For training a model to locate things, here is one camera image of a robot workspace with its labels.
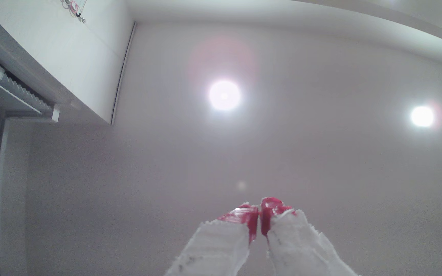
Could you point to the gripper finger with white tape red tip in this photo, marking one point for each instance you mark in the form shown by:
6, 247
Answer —
297, 245
215, 245

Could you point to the folded pleated blind with headrail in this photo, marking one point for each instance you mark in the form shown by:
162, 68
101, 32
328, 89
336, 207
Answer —
13, 94

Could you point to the round ceiling light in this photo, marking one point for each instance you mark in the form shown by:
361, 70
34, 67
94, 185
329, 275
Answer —
422, 116
225, 95

